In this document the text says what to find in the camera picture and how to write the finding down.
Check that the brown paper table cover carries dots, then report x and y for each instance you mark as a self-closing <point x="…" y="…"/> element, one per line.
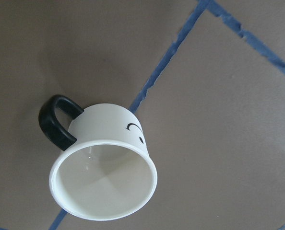
<point x="214" y="121"/>

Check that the white smiley mug black handle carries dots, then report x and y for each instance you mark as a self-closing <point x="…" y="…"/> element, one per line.
<point x="104" y="171"/>

